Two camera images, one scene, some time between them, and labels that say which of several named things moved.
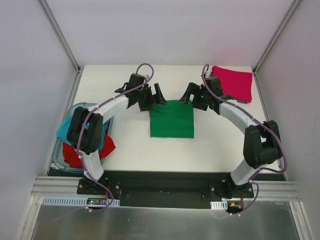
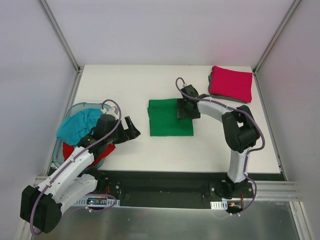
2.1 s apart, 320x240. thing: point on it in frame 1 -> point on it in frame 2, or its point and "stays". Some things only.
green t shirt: [175, 119] stays
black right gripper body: [195, 94] -> [181, 109]
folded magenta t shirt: [237, 84] stays
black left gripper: [150, 97] -> [124, 130]
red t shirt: [71, 158] stays
